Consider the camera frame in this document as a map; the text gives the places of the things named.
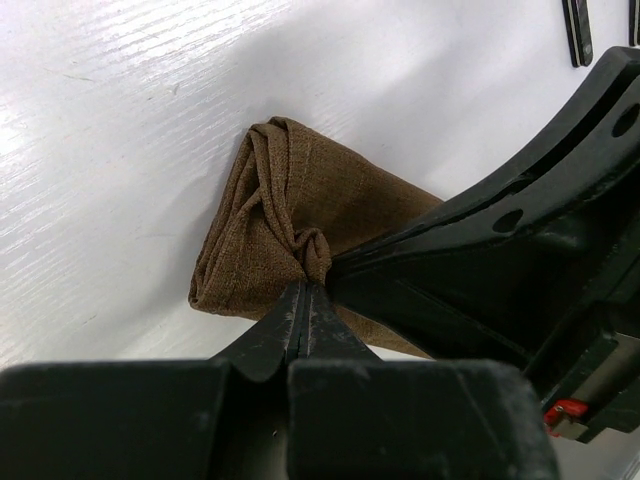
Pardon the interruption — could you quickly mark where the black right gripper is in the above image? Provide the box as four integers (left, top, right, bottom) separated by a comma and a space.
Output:
519, 167, 639, 443

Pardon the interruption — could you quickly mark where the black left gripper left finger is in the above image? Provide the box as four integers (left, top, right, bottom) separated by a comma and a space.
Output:
1, 283, 305, 479

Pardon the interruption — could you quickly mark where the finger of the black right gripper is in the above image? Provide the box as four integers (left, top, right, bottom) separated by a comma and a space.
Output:
333, 46, 639, 270
328, 234, 600, 370

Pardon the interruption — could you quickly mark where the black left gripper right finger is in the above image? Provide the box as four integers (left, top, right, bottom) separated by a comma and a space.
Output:
289, 284, 558, 479

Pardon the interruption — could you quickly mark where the brown cloth napkin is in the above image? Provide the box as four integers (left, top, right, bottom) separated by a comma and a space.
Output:
187, 115, 446, 360

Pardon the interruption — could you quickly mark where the silver knife dark handle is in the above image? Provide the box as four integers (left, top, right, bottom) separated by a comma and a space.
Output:
561, 0, 593, 68

